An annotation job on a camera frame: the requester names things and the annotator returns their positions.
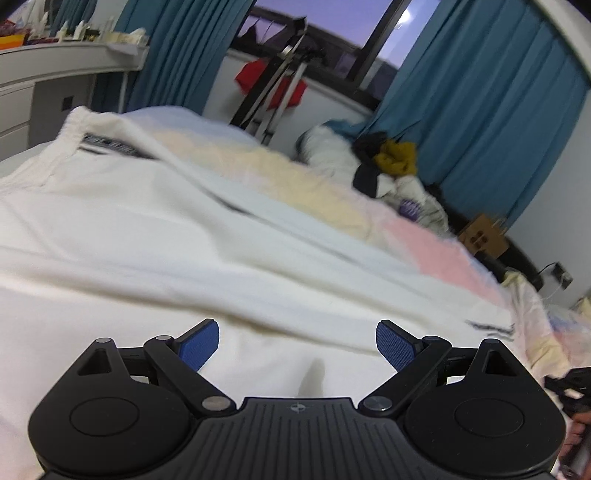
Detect black clothing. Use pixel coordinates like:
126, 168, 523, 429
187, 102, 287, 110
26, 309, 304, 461
353, 131, 389, 163

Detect row of cosmetic bottles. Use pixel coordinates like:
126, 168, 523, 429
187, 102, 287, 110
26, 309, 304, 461
28, 0, 118, 42

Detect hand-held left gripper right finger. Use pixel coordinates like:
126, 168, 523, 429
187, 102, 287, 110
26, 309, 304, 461
358, 320, 522, 418

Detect cardboard box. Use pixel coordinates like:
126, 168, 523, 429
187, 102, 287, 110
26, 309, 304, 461
457, 213, 509, 258

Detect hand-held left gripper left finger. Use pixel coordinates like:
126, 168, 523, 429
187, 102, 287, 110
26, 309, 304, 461
69, 318, 237, 418

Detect grey jacket with purple patch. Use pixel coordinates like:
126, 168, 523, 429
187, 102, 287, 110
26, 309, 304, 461
383, 178, 455, 237

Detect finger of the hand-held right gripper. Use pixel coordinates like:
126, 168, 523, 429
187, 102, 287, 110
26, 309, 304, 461
544, 368, 591, 411

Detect person's right hand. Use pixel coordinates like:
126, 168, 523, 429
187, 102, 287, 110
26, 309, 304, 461
564, 410, 591, 462

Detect white knit sweater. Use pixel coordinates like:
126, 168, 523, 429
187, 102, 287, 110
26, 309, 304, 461
0, 106, 518, 480

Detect black and white garment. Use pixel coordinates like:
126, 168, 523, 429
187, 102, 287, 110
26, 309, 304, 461
353, 163, 394, 200

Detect white pillow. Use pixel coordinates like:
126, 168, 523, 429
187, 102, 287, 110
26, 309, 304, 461
295, 124, 365, 174

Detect red bag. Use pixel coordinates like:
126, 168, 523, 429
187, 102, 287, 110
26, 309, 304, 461
235, 60, 308, 109

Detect pastel tie-dye duvet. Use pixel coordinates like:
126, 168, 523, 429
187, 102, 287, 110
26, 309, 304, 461
124, 105, 591, 402

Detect blue curtain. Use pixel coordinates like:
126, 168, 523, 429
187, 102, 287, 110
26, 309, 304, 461
300, 0, 591, 236
46, 0, 254, 125

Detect wall power socket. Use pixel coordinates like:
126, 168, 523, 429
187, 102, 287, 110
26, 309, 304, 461
551, 261, 574, 289

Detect mustard yellow cloth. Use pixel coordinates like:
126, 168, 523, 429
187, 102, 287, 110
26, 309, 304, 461
373, 140, 419, 177

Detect white charger cable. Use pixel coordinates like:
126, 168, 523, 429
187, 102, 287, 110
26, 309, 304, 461
538, 262, 568, 302

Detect white folding rack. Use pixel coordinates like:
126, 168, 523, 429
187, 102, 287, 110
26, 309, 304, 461
228, 16, 324, 144

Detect white dressing table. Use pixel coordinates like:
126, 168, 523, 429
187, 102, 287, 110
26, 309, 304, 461
0, 41, 151, 160

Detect black framed window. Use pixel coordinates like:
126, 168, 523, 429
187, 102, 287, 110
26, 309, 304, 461
231, 0, 444, 100

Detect tissue box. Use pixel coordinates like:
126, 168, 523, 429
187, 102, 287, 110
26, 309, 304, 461
108, 27, 149, 45

